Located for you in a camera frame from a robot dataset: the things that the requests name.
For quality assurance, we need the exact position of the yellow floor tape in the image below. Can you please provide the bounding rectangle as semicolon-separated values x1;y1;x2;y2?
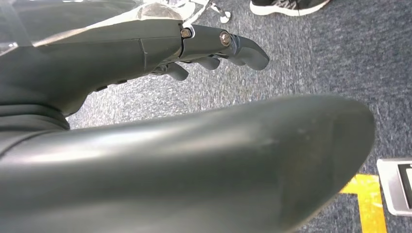
340;173;388;233

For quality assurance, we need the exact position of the black white sneaker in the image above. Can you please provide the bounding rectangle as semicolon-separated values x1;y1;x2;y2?
249;0;331;17

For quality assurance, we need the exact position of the clear plastic cover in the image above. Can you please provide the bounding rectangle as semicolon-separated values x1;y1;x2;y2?
0;0;194;57

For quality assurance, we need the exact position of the white cable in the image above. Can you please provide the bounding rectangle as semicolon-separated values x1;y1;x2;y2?
182;0;232;24

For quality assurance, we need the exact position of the grey metal base plate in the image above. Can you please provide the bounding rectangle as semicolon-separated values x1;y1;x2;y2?
376;158;412;217

